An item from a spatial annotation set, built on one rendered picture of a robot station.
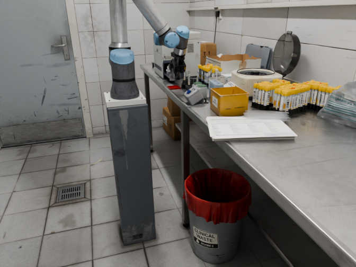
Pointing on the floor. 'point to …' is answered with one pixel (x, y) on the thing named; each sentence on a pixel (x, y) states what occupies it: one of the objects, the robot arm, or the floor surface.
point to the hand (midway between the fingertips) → (174, 76)
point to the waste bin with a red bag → (216, 212)
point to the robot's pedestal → (133, 171)
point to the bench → (282, 179)
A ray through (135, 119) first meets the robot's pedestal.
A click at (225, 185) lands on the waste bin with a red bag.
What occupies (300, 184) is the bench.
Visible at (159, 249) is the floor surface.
